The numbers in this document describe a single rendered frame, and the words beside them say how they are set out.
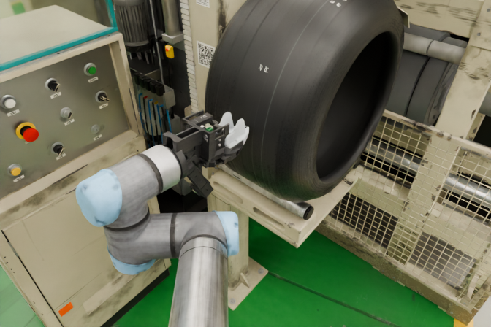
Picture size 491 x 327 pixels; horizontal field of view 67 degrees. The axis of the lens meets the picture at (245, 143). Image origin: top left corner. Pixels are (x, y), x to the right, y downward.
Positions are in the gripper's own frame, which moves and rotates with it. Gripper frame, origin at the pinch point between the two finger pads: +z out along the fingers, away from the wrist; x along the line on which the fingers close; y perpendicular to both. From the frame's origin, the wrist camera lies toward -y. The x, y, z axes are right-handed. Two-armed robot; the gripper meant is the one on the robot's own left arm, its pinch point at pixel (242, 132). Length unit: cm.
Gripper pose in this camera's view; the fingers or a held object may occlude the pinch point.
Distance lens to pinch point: 79.2
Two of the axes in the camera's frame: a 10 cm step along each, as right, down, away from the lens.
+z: 6.5, -3.7, 6.6
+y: 0.8, -8.3, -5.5
